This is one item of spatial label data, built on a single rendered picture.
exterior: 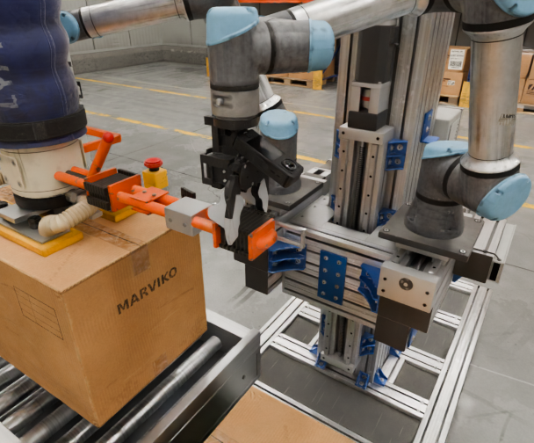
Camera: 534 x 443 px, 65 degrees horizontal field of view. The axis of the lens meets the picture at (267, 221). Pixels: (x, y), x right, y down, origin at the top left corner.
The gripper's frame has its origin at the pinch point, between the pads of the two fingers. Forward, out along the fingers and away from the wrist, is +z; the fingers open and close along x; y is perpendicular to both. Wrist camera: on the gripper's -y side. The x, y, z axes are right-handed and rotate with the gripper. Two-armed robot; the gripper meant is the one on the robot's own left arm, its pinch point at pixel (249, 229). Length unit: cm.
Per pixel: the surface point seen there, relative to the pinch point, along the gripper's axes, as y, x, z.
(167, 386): 36, -5, 67
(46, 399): 63, 17, 67
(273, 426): 2, -11, 67
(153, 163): 78, -49, 18
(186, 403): 23, -1, 60
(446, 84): 100, -717, 91
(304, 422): -5, -17, 67
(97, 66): 882, -632, 103
